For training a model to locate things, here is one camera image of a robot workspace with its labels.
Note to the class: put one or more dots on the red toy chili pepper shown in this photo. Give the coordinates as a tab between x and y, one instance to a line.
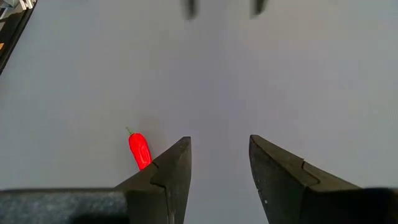
140	151

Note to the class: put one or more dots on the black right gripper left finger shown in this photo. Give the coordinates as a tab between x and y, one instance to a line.
168	193

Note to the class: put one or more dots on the black aluminium table frame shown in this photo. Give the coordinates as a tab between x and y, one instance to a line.
15	31

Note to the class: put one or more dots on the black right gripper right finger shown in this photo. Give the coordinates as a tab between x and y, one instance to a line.
286	193

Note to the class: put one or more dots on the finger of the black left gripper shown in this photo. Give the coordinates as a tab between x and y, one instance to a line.
190	8
258	7

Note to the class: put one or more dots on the dark grey table mat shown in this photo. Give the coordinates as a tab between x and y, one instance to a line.
248	77

